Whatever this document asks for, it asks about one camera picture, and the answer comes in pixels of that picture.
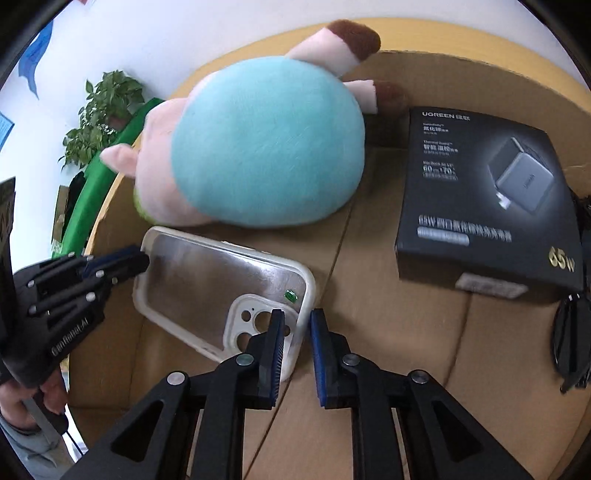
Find blue paper wall decoration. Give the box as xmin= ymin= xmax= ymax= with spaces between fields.
xmin=17 ymin=21 xmax=55 ymax=99

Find black sunglasses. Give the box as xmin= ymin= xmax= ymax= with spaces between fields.
xmin=551 ymin=292 xmax=591 ymax=394

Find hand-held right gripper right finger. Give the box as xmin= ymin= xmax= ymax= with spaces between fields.
xmin=309 ymin=308 xmax=536 ymax=480

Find green potted plant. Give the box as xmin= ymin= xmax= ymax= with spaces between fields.
xmin=59 ymin=69 xmax=147 ymax=171

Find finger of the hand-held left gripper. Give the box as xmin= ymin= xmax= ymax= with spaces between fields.
xmin=14 ymin=246 xmax=145 ymax=289
xmin=27 ymin=256 xmax=151 ymax=319

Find person's left hand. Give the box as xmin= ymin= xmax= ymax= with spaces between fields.
xmin=0 ymin=369 xmax=70 ymax=435

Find black charger box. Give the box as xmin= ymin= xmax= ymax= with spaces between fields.
xmin=394 ymin=107 xmax=585 ymax=303

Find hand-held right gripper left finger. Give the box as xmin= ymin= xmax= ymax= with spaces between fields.
xmin=60 ymin=308 xmax=287 ymax=480

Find clear white phone case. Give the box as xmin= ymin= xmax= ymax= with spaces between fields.
xmin=131 ymin=226 xmax=317 ymax=381

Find brown cardboard box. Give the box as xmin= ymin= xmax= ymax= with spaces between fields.
xmin=69 ymin=48 xmax=591 ymax=480

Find pink pig plush toy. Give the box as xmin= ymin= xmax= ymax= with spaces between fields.
xmin=99 ymin=19 xmax=409 ymax=229

